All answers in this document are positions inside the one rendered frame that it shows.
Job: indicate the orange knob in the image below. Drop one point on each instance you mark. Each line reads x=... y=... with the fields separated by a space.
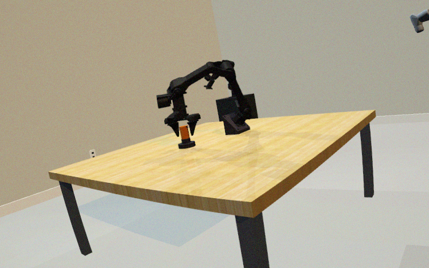
x=184 y=132

